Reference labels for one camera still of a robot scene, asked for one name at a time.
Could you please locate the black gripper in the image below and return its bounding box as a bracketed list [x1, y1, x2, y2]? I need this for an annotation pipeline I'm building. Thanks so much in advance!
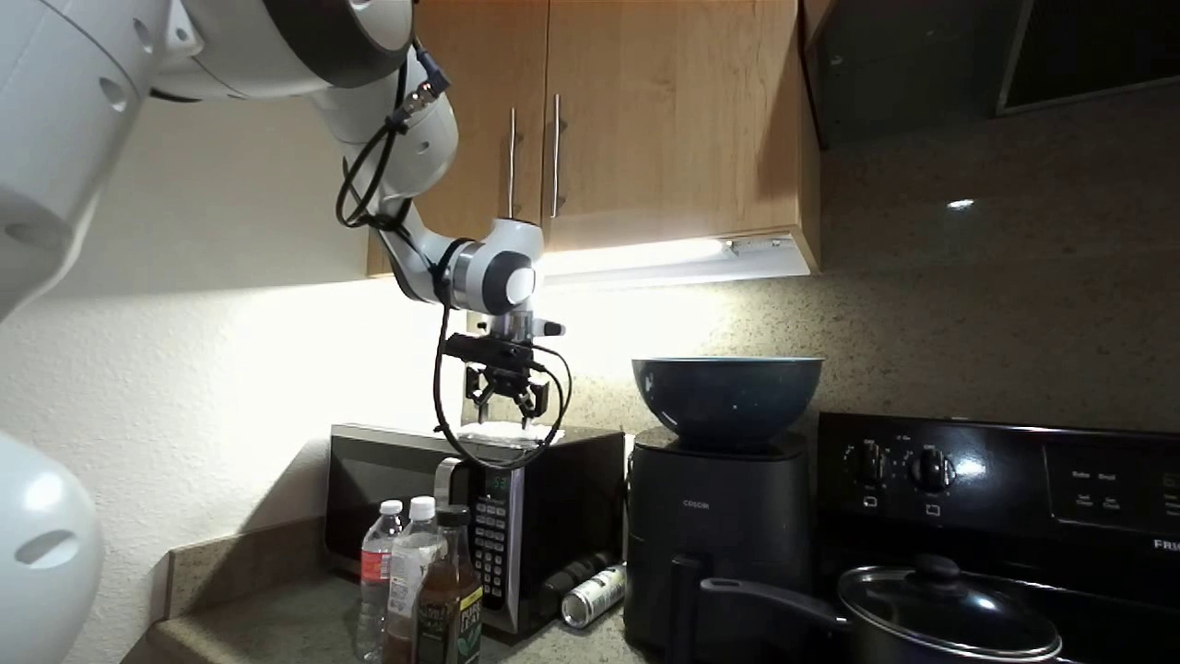
[441, 309, 564, 419]

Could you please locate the white cleaning cloth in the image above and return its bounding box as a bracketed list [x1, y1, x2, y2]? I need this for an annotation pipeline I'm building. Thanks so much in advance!
[458, 419, 549, 450]

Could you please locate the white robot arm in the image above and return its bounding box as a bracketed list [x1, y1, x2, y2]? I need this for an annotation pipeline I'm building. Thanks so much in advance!
[0, 0, 542, 664]

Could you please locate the black stainless microwave oven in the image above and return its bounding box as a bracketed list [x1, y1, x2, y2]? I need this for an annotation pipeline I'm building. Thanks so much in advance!
[319, 424, 627, 637]

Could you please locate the clear white-label water bottle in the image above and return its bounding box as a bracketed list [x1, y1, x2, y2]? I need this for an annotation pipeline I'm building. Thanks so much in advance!
[383, 493, 446, 664]

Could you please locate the dark blue bowl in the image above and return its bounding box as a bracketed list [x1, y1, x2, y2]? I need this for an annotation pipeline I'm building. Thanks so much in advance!
[629, 352, 821, 447]

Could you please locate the black air fryer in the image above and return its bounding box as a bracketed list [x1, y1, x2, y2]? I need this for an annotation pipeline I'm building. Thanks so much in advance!
[624, 436, 812, 664]

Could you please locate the clear red-label water bottle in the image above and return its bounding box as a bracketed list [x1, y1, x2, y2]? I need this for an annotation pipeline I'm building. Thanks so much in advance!
[356, 498, 400, 664]

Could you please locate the white cylindrical can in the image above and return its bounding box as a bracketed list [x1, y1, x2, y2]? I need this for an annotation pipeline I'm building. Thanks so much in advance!
[561, 563, 627, 630]

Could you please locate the dark brown sauce bottle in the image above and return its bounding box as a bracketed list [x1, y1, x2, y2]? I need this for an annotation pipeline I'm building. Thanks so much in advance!
[418, 458, 482, 664]

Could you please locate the under-cabinet light strip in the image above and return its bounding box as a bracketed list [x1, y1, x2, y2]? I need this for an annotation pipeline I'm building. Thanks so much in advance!
[542, 234, 812, 282]

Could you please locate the wooden upper cabinet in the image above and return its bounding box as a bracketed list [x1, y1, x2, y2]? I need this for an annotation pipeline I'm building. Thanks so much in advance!
[414, 0, 821, 271]

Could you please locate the black pot with glass lid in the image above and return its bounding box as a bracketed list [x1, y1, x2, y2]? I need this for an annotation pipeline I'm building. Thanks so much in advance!
[702, 553, 1064, 664]

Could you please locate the black range hood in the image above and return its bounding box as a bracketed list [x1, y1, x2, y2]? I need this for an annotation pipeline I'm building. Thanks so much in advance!
[805, 0, 1180, 146]

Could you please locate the black electric stove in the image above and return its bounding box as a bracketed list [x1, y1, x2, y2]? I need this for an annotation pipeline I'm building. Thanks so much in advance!
[816, 414, 1180, 664]

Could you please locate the left silver cabinet handle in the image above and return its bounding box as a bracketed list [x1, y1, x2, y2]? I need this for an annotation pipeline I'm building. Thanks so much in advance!
[506, 107, 521, 218]

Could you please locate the silver cabinet handle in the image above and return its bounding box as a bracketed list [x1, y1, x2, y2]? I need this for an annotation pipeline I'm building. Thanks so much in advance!
[506, 107, 521, 218]
[549, 93, 564, 218]

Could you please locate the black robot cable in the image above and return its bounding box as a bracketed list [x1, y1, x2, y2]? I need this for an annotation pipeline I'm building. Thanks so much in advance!
[332, 39, 575, 472]

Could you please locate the right silver cabinet handle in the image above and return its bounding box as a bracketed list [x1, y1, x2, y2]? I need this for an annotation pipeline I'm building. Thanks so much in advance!
[549, 93, 564, 218]

